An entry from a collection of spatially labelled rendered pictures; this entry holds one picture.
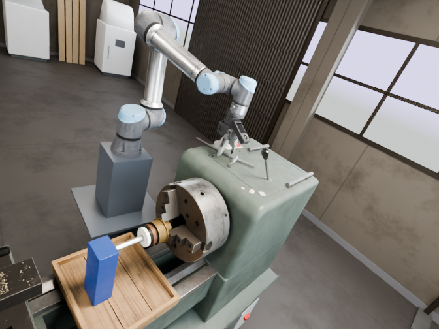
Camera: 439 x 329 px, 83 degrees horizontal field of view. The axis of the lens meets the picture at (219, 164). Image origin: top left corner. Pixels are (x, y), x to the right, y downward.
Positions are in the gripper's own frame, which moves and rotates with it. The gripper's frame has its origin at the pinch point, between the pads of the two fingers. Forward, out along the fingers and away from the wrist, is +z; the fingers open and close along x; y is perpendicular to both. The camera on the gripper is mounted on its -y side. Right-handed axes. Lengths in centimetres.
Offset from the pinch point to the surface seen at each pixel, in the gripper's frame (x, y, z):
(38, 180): 33, 177, 128
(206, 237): 31.9, -26.5, 14.2
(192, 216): 32.0, -17.5, 11.6
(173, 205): 34.4, -9.3, 12.3
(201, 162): 13.6, 1.7, 3.1
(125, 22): -238, 568, 0
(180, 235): 37.0, -19.1, 17.3
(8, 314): 84, -11, 31
